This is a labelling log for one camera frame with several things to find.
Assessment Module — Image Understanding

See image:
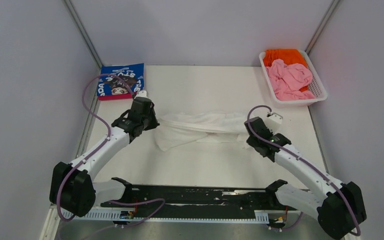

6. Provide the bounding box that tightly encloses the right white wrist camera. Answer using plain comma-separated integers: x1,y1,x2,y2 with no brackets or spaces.
265,112,283,131

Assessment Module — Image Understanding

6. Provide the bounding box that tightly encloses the orange t shirt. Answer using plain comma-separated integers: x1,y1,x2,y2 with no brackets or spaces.
262,48,309,93

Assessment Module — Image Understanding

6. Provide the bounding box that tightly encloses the white printed t shirt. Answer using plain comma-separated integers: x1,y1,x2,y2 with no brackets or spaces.
153,112,248,152

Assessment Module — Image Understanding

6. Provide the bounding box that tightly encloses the white slotted cable duct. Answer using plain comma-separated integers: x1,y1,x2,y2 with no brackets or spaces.
61,208,270,224

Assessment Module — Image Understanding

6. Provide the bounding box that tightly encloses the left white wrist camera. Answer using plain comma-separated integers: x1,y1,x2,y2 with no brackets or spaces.
134,90,148,99

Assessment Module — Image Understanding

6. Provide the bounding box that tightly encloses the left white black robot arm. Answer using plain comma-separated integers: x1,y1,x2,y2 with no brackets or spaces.
49,96,159,221

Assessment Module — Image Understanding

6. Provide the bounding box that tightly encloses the aluminium frame rail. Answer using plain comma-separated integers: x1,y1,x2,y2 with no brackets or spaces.
39,186,362,240

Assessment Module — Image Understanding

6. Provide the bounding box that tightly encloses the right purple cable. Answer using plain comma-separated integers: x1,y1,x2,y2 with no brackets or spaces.
246,105,362,237

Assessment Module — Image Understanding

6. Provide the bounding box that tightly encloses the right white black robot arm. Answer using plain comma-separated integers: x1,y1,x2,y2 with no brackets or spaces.
244,117,367,240

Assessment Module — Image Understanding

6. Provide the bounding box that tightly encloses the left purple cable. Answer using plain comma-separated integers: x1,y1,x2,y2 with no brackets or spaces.
56,73,166,229

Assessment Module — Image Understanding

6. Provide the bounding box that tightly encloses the blue folded graphic t shirt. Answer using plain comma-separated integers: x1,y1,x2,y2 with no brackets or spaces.
96,63,145,97

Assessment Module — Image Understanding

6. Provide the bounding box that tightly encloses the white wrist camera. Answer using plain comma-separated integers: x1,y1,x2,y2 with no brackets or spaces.
134,90,148,99
265,112,283,131

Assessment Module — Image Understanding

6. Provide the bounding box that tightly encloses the pink crumpled t shirt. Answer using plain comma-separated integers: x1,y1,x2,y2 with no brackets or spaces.
265,59,316,102

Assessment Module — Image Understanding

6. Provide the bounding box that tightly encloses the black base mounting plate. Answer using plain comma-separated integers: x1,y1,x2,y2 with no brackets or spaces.
119,184,293,220

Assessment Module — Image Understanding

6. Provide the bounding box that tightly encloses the white plastic basket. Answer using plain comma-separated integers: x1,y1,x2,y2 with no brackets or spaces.
259,50,328,108

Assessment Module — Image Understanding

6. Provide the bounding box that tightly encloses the purple cable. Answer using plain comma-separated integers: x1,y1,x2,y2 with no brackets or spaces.
56,73,166,229
246,105,362,237

